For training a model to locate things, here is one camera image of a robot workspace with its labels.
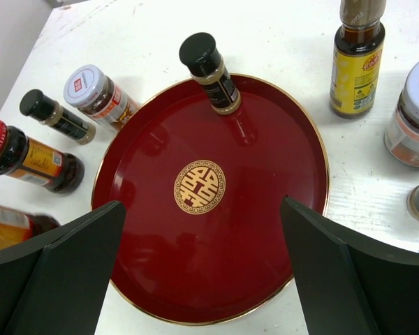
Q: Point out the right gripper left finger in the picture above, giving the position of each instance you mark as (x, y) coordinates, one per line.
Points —
(55, 283)

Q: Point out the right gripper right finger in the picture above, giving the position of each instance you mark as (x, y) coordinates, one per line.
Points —
(347, 282)

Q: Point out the red cap sauce bottle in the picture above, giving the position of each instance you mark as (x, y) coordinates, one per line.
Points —
(26, 159)
(18, 226)

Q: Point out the yellow label oil bottle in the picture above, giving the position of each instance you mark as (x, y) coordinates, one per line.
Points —
(358, 47)

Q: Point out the black cap spice bottle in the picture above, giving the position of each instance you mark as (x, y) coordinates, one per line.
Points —
(49, 112)
(199, 54)

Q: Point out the red round tray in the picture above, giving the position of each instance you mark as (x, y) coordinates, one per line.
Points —
(202, 241)

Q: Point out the white lid jar right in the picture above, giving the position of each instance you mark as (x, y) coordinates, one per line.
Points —
(401, 137)

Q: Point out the white lid jar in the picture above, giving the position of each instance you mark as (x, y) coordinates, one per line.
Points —
(91, 91)
(401, 137)

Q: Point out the white lid jar left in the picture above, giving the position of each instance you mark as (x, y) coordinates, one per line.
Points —
(91, 91)

